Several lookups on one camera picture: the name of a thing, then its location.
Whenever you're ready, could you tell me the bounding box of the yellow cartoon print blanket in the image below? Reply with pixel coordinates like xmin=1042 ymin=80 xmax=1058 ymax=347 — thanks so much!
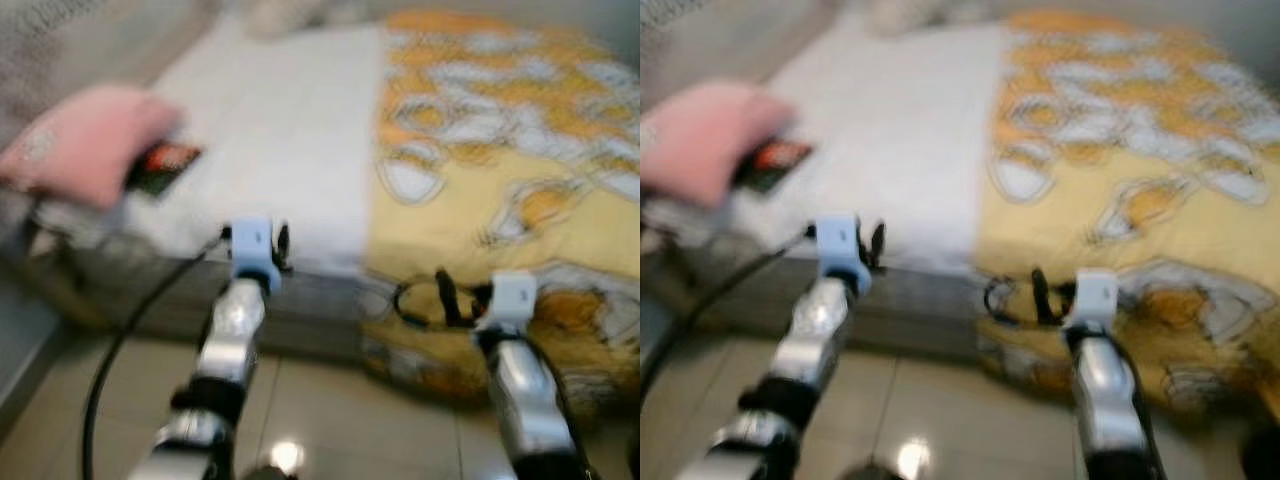
xmin=975 ymin=8 xmax=1280 ymax=421
xmin=358 ymin=8 xmax=641 ymax=406

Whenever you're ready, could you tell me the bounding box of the dark book with red cover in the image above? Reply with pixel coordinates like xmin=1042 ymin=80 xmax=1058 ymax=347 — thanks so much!
xmin=733 ymin=138 xmax=817 ymax=197
xmin=125 ymin=142 xmax=205 ymax=199

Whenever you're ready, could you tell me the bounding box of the pink pillow with cartoon print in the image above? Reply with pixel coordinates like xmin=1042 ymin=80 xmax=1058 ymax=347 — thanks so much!
xmin=0 ymin=83 xmax=189 ymax=213
xmin=640 ymin=80 xmax=799 ymax=211

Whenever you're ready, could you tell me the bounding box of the bed with white quilted sheet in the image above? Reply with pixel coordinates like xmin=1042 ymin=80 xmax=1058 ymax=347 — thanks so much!
xmin=640 ymin=20 xmax=1001 ymax=361
xmin=20 ymin=20 xmax=401 ymax=361

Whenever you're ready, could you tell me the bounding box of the grey floral patterned panel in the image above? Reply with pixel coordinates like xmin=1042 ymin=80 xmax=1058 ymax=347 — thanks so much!
xmin=0 ymin=0 xmax=221 ymax=151
xmin=640 ymin=0 xmax=836 ymax=111

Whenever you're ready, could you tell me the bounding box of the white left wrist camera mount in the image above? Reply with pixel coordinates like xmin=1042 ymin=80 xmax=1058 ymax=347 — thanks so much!
xmin=815 ymin=212 xmax=873 ymax=297
xmin=228 ymin=216 xmax=284 ymax=293

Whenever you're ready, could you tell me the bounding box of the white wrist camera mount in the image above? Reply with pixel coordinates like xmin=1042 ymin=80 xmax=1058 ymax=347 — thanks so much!
xmin=1063 ymin=267 xmax=1119 ymax=333
xmin=480 ymin=270 xmax=539 ymax=336
xmin=228 ymin=216 xmax=284 ymax=293
xmin=815 ymin=212 xmax=873 ymax=297

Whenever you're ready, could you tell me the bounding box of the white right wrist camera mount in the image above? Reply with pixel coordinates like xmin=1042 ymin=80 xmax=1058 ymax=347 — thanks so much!
xmin=1063 ymin=267 xmax=1119 ymax=333
xmin=480 ymin=270 xmax=539 ymax=336

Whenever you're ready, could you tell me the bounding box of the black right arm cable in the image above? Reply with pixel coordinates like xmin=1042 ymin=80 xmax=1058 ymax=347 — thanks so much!
xmin=392 ymin=276 xmax=591 ymax=471
xmin=983 ymin=275 xmax=1163 ymax=471

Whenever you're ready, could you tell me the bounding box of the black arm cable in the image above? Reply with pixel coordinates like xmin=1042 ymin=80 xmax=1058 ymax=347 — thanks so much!
xmin=80 ymin=232 xmax=233 ymax=480
xmin=392 ymin=276 xmax=591 ymax=471
xmin=983 ymin=275 xmax=1163 ymax=471
xmin=640 ymin=230 xmax=819 ymax=401

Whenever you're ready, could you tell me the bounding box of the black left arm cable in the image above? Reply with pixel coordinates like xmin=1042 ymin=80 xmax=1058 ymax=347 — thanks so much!
xmin=80 ymin=232 xmax=233 ymax=480
xmin=640 ymin=230 xmax=819 ymax=401

